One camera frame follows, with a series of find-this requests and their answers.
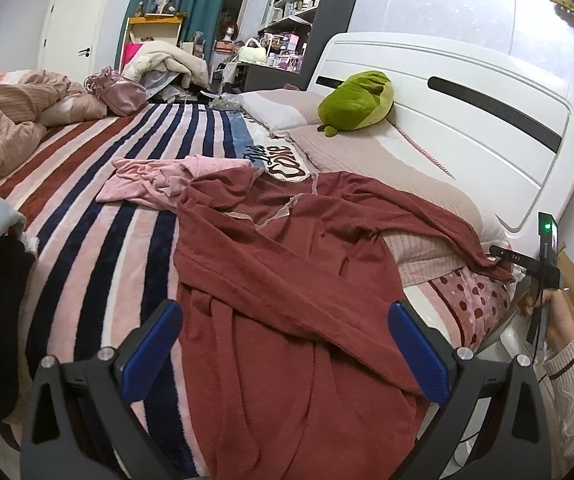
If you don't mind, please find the pink satin bag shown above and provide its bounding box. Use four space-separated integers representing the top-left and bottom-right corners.
84 66 148 117

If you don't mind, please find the white bed headboard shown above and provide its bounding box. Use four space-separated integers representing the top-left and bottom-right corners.
307 32 574 235

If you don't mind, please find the red knit garment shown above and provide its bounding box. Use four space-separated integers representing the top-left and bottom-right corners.
173 167 516 480

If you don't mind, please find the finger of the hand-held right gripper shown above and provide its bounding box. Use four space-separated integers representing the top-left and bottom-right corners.
489 244 542 267

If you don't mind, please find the green plush toy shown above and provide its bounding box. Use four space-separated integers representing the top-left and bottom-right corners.
317 70 396 139

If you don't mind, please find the pink ribbed pillow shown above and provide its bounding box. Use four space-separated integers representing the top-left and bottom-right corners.
384 230 474 287

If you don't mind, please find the cream bedding pile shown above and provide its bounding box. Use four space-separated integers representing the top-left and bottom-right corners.
122 39 211 95

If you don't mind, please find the striped fleece blanket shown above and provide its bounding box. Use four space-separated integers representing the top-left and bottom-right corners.
0 102 314 480

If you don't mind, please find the pink polka dot sheet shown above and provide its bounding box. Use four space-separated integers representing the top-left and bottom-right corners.
426 264 514 352

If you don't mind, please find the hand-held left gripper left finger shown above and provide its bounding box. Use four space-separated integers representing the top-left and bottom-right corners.
19 299 190 480

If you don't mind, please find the pink ribbed quilt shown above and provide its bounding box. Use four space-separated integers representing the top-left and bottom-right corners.
0 69 108 179

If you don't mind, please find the large beige pillow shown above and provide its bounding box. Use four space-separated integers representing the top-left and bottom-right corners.
287 121 490 243

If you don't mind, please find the white door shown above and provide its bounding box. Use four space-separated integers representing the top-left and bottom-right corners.
42 0 113 75

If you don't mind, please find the person's right hand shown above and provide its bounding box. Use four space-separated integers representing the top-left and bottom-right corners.
521 287 574 350

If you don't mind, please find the wig on mannequin head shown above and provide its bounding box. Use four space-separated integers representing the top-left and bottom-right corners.
216 18 240 44

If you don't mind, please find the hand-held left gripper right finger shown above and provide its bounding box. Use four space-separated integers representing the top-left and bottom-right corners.
388 301 554 480

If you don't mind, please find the yellow storage rack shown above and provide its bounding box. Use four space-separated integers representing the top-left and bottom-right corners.
121 13 186 69

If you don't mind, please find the dark shelving unit with items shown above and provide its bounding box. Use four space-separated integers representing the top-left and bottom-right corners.
301 0 368 92

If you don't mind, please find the dark cluttered desk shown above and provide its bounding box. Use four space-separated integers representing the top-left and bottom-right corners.
238 61 308 93

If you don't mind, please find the pale yellow handbag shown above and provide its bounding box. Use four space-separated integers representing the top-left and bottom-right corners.
236 37 268 65

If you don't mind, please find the pink dotted garment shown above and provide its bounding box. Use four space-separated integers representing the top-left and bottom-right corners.
96 155 254 212

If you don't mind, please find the cardboard box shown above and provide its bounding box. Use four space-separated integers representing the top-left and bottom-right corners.
554 244 574 322

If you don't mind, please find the small beige pillow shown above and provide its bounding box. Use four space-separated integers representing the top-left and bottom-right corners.
240 88 324 134

